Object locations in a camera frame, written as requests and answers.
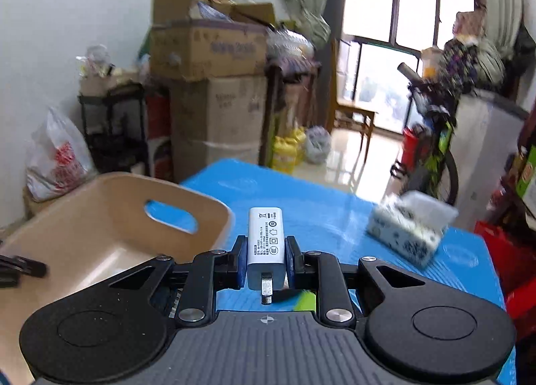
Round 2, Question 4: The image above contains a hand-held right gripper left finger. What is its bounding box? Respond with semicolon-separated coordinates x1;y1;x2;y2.
100;235;248;324

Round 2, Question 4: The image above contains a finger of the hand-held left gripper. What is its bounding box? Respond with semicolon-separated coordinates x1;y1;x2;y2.
0;254;48;288

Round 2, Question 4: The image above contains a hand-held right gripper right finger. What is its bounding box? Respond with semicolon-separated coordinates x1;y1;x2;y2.
286;236;433;328

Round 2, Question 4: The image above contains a large white charger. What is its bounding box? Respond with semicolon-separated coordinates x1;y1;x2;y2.
246;206;288;306

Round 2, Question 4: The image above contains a beige plastic basket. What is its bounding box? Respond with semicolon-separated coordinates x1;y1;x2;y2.
0;172;235;385

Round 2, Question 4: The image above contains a green round tin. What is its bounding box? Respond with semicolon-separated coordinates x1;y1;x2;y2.
292;290;318;313

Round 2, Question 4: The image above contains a blue silicone mat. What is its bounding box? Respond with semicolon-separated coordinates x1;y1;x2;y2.
179;158;517;385

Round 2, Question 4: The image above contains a yellow bag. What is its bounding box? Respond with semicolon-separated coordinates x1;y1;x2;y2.
271;127;309;175

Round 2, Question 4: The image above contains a white red plastic bag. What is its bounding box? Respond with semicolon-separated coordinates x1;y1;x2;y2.
25;106;98;202

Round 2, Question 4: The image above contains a grey plastic bag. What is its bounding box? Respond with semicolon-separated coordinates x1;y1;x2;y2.
305;125;332;165

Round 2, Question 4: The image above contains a white tissue pack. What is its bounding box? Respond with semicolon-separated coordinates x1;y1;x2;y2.
366;191;460;269

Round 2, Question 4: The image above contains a wooden chair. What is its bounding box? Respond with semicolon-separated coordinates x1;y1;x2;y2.
330;39;379;160

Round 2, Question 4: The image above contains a black metal rack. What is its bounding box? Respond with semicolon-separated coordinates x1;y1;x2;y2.
78;83;150;177

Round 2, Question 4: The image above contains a green black bicycle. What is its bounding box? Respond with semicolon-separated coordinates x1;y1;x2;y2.
391;62;460;206

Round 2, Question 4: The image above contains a dark wooden side table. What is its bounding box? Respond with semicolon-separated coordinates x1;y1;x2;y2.
260;59;322;167

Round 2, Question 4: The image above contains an open brown cardboard box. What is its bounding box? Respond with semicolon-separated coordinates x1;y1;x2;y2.
149;0;278;83

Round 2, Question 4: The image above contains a white chest freezer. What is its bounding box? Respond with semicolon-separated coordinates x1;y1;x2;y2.
453;89;531;232

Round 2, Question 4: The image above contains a green white carton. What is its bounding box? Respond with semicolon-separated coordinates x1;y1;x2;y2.
515;146;536;218

